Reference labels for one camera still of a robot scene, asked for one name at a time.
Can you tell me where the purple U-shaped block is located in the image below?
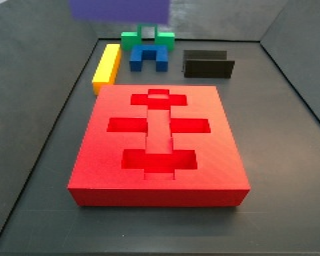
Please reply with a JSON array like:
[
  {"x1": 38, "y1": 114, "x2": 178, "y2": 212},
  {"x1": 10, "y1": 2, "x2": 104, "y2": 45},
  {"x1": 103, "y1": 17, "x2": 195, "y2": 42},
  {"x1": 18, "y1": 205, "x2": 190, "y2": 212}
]
[{"x1": 70, "y1": 0, "x2": 171, "y2": 24}]

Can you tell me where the red board with slots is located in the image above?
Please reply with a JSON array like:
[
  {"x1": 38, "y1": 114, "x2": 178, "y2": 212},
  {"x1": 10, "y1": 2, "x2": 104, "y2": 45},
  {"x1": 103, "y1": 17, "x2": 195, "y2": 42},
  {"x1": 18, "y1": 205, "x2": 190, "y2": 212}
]
[{"x1": 68, "y1": 85, "x2": 251, "y2": 207}]

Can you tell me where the black angled fixture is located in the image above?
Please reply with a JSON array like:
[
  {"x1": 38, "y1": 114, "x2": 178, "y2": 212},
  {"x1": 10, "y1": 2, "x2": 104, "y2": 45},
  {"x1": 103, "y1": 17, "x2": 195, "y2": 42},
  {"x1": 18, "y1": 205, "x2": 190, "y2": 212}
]
[{"x1": 183, "y1": 50, "x2": 235, "y2": 79}]

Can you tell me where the yellow long block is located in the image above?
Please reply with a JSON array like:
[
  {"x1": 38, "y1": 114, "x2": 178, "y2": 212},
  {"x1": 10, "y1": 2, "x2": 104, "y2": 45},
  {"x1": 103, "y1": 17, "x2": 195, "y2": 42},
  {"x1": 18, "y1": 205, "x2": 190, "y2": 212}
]
[{"x1": 92, "y1": 44, "x2": 122, "y2": 94}]

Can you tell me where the blue U-shaped block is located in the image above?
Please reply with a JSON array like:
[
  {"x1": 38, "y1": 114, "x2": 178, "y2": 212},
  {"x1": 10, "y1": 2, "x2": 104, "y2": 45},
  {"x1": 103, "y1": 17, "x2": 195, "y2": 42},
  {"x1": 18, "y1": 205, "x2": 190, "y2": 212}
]
[{"x1": 130, "y1": 45, "x2": 169, "y2": 72}]

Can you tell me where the green stepped block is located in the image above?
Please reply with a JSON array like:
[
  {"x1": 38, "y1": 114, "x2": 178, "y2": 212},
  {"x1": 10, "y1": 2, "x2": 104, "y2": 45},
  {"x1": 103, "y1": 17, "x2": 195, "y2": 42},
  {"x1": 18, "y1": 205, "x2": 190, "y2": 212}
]
[{"x1": 122, "y1": 24, "x2": 175, "y2": 51}]

